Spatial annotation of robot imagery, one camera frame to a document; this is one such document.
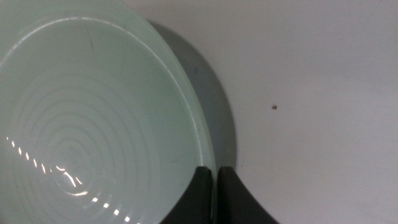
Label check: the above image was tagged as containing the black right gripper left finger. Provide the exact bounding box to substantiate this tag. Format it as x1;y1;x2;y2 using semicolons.
160;166;214;224

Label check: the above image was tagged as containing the pale green shallow bowl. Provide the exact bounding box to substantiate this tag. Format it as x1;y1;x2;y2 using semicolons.
0;0;217;224

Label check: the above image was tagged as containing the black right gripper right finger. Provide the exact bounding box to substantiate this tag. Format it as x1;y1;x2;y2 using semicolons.
216;166;279;224

